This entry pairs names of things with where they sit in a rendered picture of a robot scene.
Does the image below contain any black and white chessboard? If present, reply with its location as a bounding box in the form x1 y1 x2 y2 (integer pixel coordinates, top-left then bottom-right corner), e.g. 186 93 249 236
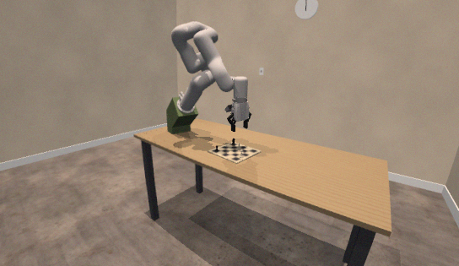
208 143 261 164

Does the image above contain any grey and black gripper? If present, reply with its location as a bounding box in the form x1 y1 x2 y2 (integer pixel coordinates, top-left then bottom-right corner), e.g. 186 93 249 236
227 102 251 132

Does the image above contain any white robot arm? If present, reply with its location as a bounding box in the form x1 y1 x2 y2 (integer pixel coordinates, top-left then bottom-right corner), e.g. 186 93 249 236
171 21 248 114

